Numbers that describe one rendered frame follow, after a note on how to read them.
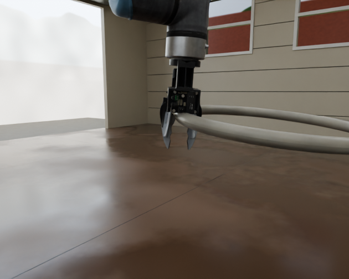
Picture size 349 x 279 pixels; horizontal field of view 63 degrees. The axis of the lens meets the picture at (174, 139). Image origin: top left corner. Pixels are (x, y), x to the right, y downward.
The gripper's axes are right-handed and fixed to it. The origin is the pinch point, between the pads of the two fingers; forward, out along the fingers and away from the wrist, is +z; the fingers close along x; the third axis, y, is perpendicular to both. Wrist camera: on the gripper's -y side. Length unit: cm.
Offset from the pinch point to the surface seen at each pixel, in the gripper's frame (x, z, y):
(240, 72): 185, -33, -645
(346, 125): 44.2, -6.5, -2.9
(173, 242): 9, 93, -103
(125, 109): -106, 92, -761
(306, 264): 85, 87, -75
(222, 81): 150, -8, -673
